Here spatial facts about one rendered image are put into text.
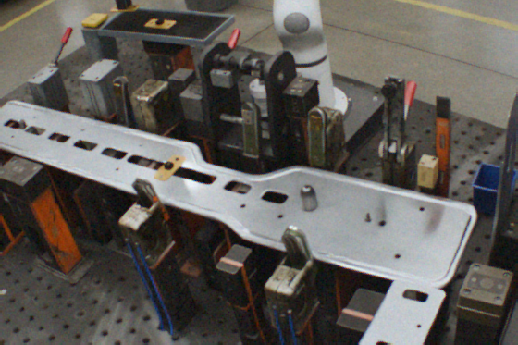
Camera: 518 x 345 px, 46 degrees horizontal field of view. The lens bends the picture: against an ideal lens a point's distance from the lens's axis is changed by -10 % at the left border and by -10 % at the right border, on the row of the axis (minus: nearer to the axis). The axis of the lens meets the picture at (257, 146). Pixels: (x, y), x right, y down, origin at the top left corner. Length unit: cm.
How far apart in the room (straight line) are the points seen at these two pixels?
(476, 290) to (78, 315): 99
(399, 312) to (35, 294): 100
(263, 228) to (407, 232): 28
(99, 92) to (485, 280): 106
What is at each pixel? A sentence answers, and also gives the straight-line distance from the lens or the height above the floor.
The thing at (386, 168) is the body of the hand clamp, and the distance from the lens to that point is 133.
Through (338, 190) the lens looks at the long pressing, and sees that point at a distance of 132.
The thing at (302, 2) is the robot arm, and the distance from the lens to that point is 164.
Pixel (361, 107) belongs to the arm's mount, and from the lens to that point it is 193.
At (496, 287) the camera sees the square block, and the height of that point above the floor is 106.
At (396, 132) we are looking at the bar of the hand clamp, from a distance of 129.
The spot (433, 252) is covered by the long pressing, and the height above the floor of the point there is 100.
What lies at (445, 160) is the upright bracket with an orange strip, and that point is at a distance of 129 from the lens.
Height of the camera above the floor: 187
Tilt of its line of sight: 36 degrees down
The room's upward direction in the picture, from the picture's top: 11 degrees counter-clockwise
